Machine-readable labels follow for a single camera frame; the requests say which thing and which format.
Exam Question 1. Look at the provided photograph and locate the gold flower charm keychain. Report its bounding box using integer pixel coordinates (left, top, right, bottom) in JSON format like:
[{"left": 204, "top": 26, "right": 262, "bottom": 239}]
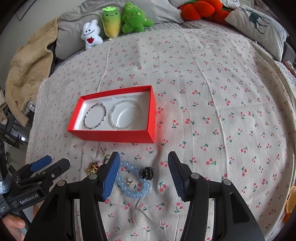
[{"left": 85, "top": 148, "right": 110, "bottom": 175}]

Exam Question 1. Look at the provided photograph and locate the small gold earring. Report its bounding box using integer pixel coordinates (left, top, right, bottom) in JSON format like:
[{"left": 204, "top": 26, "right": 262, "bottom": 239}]
[{"left": 127, "top": 179, "right": 133, "bottom": 187}]

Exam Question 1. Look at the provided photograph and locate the blue bead bracelet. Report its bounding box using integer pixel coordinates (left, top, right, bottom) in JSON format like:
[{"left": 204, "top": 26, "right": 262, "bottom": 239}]
[{"left": 114, "top": 161, "right": 152, "bottom": 199}]

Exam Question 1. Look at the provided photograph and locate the black hair claw clip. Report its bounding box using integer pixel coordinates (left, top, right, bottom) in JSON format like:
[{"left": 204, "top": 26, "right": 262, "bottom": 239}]
[{"left": 139, "top": 167, "right": 154, "bottom": 180}]

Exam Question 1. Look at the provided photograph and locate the red jewelry box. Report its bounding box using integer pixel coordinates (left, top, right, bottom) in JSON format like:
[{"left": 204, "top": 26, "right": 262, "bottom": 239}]
[{"left": 68, "top": 85, "right": 156, "bottom": 143}]

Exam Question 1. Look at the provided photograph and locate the left human hand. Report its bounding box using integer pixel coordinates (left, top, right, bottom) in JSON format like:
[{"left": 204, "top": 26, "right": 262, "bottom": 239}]
[{"left": 2, "top": 214, "right": 26, "bottom": 241}]

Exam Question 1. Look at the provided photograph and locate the cherry print bed sheet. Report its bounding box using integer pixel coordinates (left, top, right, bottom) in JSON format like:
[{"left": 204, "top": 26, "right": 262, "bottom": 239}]
[{"left": 26, "top": 27, "right": 295, "bottom": 240}]

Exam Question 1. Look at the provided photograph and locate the beige quilted blanket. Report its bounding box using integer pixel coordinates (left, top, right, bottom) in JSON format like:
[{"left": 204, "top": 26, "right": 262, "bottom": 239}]
[{"left": 5, "top": 18, "right": 58, "bottom": 126}]

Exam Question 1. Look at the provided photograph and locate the orange plush at edge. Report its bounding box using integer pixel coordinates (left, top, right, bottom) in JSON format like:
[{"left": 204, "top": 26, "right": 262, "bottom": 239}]
[{"left": 282, "top": 185, "right": 296, "bottom": 223}]

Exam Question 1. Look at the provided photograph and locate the grey pillow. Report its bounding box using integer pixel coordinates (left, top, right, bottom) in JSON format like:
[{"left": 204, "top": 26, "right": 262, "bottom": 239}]
[{"left": 55, "top": 0, "right": 184, "bottom": 60}]

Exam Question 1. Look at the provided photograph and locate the white bunny plush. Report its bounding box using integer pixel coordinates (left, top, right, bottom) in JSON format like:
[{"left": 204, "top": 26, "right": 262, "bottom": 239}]
[{"left": 81, "top": 20, "right": 103, "bottom": 50}]

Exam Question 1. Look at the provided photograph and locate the green carrot plush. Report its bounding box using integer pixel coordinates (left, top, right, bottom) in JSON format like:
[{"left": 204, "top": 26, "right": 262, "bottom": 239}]
[{"left": 101, "top": 6, "right": 121, "bottom": 40}]

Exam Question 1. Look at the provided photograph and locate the green tree plush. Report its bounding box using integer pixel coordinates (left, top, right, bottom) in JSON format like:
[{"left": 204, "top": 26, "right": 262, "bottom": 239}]
[{"left": 121, "top": 2, "right": 154, "bottom": 34}]

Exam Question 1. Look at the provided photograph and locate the deer print pillow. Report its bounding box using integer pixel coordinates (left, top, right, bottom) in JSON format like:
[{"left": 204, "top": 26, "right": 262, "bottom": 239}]
[{"left": 225, "top": 4, "right": 288, "bottom": 61}]

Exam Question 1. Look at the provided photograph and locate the red persimmon plush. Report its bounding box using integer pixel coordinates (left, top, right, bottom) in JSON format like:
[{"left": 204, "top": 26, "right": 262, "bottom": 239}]
[{"left": 178, "top": 0, "right": 231, "bottom": 26}]

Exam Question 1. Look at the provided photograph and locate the white patterned pillow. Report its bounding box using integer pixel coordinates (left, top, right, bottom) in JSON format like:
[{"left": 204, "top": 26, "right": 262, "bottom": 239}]
[{"left": 221, "top": 0, "right": 240, "bottom": 9}]

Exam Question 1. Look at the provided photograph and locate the clear crystal beaded bracelet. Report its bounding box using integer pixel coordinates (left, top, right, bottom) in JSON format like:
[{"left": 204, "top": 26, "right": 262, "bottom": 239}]
[{"left": 108, "top": 99, "right": 142, "bottom": 130}]

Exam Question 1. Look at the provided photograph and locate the multicolour beaded bracelet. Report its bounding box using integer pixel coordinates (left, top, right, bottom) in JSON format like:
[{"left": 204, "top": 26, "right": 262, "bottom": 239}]
[{"left": 83, "top": 102, "right": 108, "bottom": 130}]

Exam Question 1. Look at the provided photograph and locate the framed wall picture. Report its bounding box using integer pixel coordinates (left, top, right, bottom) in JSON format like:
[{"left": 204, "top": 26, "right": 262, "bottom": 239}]
[{"left": 16, "top": 0, "right": 36, "bottom": 21}]

